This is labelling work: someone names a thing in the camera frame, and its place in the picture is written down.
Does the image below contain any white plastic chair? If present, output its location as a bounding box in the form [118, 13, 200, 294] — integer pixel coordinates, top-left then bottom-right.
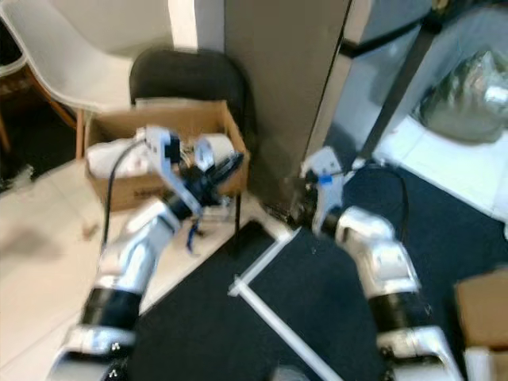
[0, 0, 140, 160]

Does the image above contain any white crumpled plastic bag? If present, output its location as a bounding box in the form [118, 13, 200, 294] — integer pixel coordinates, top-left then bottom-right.
[87, 127, 152, 179]

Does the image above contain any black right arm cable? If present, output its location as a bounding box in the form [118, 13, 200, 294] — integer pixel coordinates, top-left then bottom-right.
[329, 163, 412, 243]

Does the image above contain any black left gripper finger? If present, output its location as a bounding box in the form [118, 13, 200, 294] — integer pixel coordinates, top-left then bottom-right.
[210, 153, 245, 191]

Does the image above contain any plain brown cardboard box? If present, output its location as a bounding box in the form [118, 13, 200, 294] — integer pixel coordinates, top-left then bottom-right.
[454, 270, 508, 350]

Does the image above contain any dark slanted pole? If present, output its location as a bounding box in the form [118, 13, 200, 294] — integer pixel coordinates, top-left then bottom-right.
[357, 0, 457, 160]

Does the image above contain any grey partition panel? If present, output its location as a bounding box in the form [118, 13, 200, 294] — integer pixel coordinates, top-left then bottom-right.
[222, 0, 354, 207]

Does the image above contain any green filled plastic bag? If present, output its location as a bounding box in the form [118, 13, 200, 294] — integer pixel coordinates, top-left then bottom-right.
[417, 49, 508, 145]

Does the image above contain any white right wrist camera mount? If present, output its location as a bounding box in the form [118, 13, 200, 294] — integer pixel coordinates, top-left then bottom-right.
[302, 147, 346, 231]

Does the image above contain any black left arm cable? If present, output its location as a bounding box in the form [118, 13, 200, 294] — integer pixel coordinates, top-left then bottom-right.
[102, 140, 148, 251]

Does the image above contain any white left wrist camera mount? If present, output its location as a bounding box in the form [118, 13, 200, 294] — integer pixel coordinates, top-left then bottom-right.
[143, 125, 195, 211]

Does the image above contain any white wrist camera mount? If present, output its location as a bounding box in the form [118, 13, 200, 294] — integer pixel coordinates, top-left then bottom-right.
[143, 125, 195, 211]
[302, 147, 346, 231]

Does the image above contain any open cardboard rubbish box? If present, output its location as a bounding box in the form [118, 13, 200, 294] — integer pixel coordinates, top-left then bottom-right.
[83, 101, 251, 213]

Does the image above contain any black strap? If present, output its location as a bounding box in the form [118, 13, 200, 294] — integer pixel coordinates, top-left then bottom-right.
[340, 12, 445, 58]

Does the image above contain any blue strap piece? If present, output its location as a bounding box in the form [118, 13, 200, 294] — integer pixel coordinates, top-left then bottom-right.
[184, 218, 203, 255]

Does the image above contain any white trash piece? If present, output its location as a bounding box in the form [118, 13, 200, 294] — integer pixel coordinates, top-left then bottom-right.
[194, 133, 237, 171]

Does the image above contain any black folding chair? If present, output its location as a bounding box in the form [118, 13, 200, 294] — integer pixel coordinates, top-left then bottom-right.
[129, 48, 261, 256]

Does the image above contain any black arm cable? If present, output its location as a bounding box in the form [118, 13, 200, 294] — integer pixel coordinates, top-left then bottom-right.
[102, 140, 148, 251]
[329, 163, 412, 243]

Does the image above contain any long white tape strip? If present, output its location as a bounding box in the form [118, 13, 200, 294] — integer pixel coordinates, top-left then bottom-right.
[227, 227, 301, 296]

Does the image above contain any black right robot foot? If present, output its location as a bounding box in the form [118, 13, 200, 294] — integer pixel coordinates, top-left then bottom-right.
[266, 365, 314, 381]

